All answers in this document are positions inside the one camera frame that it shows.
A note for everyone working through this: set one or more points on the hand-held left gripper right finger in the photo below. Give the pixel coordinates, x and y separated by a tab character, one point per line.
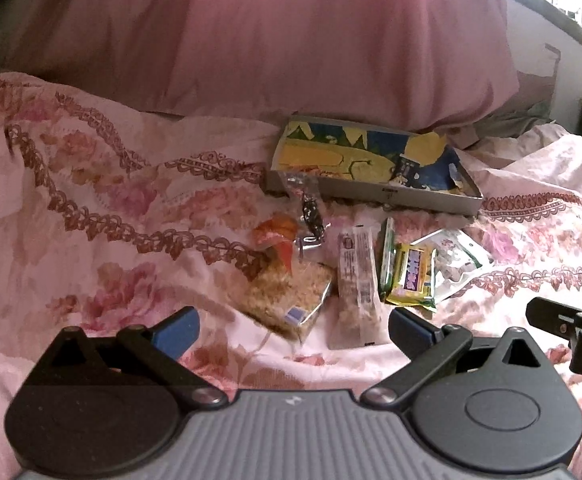
411	330

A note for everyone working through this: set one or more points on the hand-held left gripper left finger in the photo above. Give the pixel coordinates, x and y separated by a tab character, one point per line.
176	332

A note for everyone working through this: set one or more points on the yellow purple snack packet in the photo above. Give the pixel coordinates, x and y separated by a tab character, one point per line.
413	275

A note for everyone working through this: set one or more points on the clear granola snack packet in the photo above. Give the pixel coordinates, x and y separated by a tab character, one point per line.
291	290

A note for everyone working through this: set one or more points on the orange snack packet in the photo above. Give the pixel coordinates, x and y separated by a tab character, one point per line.
276	232

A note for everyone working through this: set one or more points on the yellow blue printed box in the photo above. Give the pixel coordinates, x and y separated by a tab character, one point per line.
321	155

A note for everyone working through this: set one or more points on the long clear snack bar packet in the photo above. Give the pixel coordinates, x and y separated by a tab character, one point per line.
361	285

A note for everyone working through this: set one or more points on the white green snack packet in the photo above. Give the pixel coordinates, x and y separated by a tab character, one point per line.
456	260

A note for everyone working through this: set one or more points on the thin green snack packet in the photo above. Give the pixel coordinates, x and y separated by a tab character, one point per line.
387	250

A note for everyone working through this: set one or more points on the clear dark candy packet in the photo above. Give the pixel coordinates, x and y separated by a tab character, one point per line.
311	215

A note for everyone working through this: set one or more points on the floral pink bed sheet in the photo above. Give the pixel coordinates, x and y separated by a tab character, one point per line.
71	210

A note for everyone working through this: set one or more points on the grey green cloth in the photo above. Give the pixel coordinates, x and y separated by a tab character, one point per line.
521	117

